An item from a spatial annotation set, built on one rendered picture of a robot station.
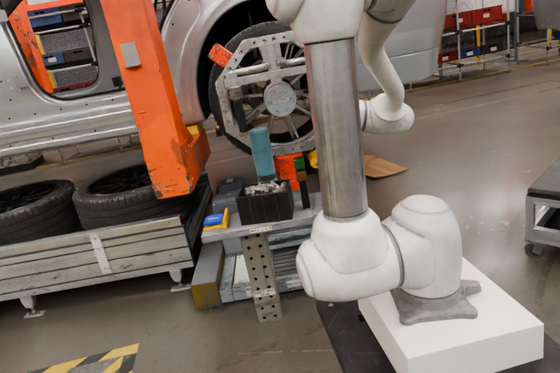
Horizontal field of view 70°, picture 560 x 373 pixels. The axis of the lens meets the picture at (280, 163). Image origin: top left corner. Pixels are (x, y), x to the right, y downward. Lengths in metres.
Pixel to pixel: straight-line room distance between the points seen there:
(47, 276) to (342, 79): 1.85
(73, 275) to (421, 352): 1.71
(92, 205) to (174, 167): 0.57
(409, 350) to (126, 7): 1.49
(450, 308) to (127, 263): 1.52
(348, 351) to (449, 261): 0.36
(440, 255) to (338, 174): 0.31
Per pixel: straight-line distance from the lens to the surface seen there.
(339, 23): 0.79
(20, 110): 2.61
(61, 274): 2.29
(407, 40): 2.33
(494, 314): 1.13
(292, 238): 2.08
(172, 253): 2.06
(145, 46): 1.74
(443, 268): 1.01
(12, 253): 2.33
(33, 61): 5.02
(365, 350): 1.17
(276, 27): 1.91
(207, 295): 1.94
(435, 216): 0.97
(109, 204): 2.16
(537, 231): 2.02
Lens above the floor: 1.09
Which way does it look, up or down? 17 degrees down
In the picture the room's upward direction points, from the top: 11 degrees counter-clockwise
